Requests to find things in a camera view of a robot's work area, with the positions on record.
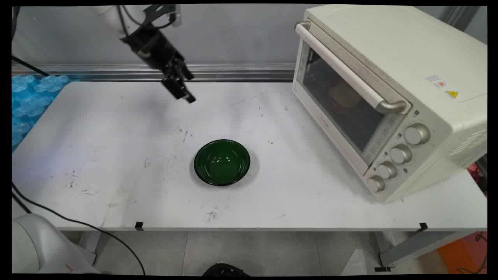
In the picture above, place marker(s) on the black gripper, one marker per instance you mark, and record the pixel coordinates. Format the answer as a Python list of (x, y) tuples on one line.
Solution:
[(153, 48)]

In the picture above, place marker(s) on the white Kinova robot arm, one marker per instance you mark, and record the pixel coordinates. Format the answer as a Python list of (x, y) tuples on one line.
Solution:
[(42, 245)]

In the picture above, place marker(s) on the dark green glass bowl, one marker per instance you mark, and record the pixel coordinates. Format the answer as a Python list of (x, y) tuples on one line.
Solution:
[(221, 162)]

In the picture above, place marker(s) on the black table edge clip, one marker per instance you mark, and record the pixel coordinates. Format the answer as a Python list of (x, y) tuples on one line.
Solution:
[(423, 226), (139, 226)]

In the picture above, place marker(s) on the blue bubble wrap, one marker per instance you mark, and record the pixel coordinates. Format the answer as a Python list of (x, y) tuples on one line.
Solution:
[(29, 105)]

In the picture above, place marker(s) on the grey metal table leg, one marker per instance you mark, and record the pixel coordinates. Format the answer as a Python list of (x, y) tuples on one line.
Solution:
[(93, 245), (420, 245)]

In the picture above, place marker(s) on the black object on floor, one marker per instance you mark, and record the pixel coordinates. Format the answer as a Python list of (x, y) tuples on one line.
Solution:
[(225, 270)]

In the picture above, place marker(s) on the cream toaster oven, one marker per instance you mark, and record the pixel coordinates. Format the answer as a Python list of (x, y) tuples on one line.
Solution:
[(408, 50)]

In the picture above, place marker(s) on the large silver oven knob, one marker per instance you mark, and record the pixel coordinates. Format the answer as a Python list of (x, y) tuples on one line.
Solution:
[(416, 134)]

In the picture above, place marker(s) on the white oven label sticker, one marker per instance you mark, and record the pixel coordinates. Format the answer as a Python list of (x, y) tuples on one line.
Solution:
[(436, 80)]

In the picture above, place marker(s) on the yellow warning sticker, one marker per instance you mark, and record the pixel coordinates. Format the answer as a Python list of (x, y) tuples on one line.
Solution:
[(451, 94)]

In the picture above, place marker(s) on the red object behind oven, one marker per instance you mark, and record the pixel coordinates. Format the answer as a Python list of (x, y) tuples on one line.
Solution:
[(477, 175)]

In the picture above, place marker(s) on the orange floor object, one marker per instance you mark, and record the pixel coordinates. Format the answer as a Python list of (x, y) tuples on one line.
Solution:
[(463, 254)]

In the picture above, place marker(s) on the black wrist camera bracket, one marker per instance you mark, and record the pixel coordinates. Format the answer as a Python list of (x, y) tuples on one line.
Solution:
[(155, 13)]

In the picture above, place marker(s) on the aluminium profile rail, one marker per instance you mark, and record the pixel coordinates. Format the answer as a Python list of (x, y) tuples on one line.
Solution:
[(97, 72)]

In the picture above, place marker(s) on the grey vertical post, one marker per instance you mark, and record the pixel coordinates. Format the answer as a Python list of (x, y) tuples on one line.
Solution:
[(463, 17)]

